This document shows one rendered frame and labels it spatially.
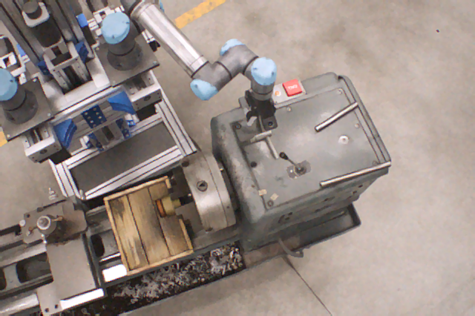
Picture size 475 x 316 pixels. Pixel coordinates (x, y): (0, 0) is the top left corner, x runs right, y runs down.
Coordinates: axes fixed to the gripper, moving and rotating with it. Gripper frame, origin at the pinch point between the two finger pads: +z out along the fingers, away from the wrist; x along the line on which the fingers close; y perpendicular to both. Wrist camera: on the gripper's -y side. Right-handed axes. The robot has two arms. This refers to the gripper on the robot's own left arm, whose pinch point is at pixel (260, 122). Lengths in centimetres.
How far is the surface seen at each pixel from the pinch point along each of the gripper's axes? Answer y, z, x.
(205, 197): -17.9, 7.0, 27.8
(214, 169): -9.3, 6.1, 21.3
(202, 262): -31, 71, 38
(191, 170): -6.8, 6.7, 29.0
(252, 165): -13.5, 4.2, 7.9
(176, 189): -9.0, 14.9, 36.7
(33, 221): 6, 39, 102
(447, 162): -22, 129, -142
